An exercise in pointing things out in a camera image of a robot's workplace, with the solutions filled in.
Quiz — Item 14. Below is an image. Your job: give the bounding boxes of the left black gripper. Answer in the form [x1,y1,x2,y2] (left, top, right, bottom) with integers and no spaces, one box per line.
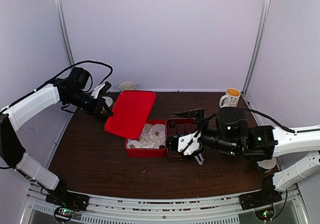
[64,89,113,116]

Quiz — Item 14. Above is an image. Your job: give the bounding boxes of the red tin lid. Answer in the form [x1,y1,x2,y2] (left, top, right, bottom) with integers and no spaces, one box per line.
[104,90,156,139]

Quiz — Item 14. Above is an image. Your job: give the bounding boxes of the red chocolate tray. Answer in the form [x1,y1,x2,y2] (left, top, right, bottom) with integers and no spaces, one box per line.
[165,118,196,160]

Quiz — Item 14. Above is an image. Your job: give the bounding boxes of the red tin box base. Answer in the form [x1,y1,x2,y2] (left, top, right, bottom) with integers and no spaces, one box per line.
[124,119,167,158]

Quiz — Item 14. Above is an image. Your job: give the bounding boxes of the metal serving tongs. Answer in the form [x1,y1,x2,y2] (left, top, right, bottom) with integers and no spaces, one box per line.
[174,123,196,135]

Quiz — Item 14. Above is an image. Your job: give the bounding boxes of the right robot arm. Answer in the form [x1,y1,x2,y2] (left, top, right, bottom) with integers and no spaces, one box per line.
[166,107,320,205]

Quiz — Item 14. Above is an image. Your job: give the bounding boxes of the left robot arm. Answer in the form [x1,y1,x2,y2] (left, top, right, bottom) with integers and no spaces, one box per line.
[0,67,113,206]

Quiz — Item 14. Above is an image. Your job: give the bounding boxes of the white bowl on saucer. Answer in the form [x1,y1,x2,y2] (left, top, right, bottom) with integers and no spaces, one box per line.
[103,96,114,108]

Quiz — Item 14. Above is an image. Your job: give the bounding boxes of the tall white patterned mug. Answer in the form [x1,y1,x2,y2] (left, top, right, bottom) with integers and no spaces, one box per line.
[119,81,136,92]

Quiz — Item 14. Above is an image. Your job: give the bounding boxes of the white paper cupcake liners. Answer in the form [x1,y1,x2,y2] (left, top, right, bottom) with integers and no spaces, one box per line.
[126,124,166,149]

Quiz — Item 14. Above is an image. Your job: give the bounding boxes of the white mug yellow inside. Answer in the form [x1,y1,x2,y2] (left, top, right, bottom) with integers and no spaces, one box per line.
[219,88,241,108]

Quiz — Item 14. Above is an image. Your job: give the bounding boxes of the dark bowl white inside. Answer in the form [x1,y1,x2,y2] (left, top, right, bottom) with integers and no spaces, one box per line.
[254,157,277,173]

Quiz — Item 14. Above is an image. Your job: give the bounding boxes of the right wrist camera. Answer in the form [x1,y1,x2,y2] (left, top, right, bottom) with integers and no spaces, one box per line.
[165,131,203,156]

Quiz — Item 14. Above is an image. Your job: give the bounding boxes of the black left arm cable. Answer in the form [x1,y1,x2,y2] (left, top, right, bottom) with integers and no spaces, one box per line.
[44,60,114,90]

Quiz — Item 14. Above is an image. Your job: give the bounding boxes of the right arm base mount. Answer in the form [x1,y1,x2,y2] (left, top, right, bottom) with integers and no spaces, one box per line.
[239,191,282,210]

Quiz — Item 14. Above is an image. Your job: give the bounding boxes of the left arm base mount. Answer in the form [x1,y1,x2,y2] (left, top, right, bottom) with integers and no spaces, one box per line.
[45,192,90,211]

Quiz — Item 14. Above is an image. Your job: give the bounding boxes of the front aluminium rail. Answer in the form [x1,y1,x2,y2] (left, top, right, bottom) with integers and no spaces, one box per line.
[17,184,311,224]

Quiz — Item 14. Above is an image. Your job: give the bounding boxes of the left aluminium frame post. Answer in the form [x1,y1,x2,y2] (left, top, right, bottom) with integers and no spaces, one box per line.
[54,0,74,66]

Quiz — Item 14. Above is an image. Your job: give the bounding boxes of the aluminium frame post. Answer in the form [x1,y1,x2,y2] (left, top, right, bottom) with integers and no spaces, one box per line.
[54,0,74,66]
[242,0,272,96]

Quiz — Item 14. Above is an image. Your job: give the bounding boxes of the right aluminium frame post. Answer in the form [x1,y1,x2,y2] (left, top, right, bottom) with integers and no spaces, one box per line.
[242,0,272,96]

